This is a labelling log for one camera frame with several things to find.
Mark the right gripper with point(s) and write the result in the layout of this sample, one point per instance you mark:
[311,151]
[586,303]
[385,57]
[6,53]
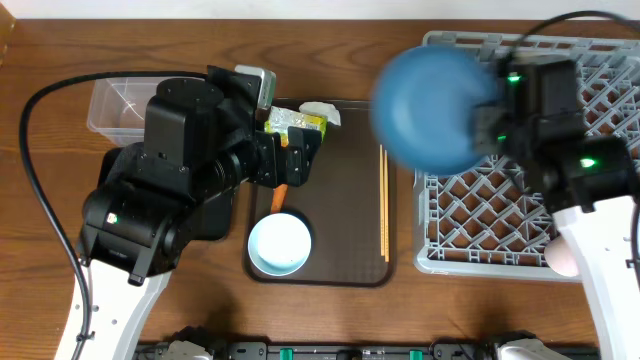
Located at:
[481,120]

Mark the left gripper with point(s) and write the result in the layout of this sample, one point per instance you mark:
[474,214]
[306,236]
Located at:
[274,167]

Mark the dark blue plate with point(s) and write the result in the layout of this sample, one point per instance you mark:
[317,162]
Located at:
[422,107]

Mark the light blue large bowl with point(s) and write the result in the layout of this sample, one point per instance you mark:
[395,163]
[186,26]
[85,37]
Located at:
[279,244]

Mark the pink cup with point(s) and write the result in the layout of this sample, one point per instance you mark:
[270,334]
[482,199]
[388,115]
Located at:
[560,259]

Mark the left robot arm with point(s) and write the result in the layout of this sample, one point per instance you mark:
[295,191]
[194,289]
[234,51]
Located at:
[201,141]

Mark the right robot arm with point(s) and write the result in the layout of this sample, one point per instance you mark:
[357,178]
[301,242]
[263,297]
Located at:
[589,185]

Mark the grey dishwasher rack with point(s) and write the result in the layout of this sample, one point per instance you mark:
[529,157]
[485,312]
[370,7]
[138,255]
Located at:
[477,223]

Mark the black waste tray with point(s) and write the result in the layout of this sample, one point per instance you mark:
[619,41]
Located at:
[216,214]

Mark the green yellow snack wrapper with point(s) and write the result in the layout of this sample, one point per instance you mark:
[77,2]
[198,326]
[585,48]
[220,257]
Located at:
[280,119]

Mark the white crumpled tissue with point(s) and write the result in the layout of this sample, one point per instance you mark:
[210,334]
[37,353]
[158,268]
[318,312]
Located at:
[322,109]

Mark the orange carrot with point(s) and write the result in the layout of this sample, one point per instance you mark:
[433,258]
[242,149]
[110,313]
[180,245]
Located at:
[278,199]

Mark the wooden chopstick left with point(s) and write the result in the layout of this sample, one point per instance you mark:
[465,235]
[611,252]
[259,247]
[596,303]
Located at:
[382,203]

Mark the wooden chopstick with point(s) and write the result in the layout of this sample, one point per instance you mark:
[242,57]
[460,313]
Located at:
[385,198]
[382,203]

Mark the brown serving tray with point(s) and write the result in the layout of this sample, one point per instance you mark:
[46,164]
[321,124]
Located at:
[340,203]

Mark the wooden chopstick right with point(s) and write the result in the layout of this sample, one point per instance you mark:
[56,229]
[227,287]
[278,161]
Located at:
[385,198]

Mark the clear plastic bin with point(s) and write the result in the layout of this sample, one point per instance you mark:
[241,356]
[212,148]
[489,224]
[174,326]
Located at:
[118,106]

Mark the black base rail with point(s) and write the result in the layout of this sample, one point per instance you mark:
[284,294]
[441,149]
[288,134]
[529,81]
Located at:
[197,343]

